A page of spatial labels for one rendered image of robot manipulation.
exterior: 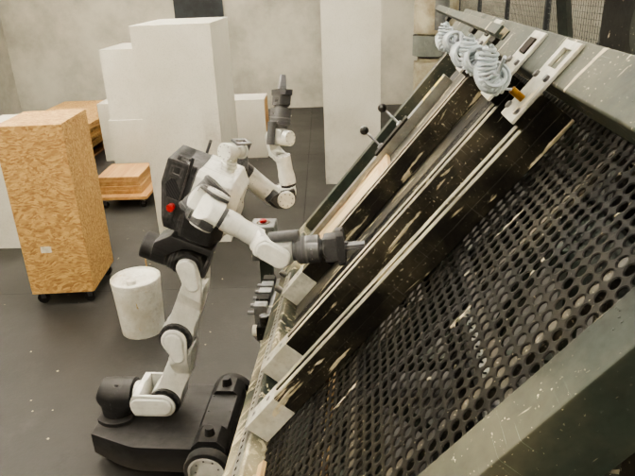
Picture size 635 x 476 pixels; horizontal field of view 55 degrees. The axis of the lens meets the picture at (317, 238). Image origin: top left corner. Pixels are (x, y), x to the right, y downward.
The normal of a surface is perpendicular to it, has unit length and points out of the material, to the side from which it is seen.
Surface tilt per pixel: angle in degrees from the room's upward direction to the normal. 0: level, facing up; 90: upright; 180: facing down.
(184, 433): 0
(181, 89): 90
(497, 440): 51
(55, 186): 90
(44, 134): 90
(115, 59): 90
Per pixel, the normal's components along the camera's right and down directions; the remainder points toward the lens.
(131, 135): 0.00, 0.39
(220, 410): -0.04, -0.92
